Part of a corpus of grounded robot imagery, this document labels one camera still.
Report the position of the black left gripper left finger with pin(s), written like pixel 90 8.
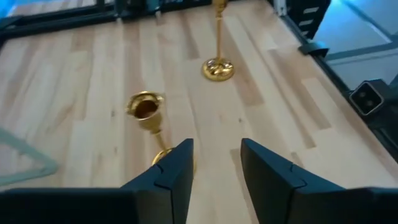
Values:
pixel 140 202

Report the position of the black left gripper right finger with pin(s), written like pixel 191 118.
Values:
pixel 295 202

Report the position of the gold candlestick holder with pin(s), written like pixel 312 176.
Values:
pixel 217 70
pixel 146 109

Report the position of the black table clamp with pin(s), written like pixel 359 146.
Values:
pixel 314 49

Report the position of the black slotted panel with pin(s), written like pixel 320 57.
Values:
pixel 308 18

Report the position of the black table-level camera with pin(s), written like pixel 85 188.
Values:
pixel 367 98

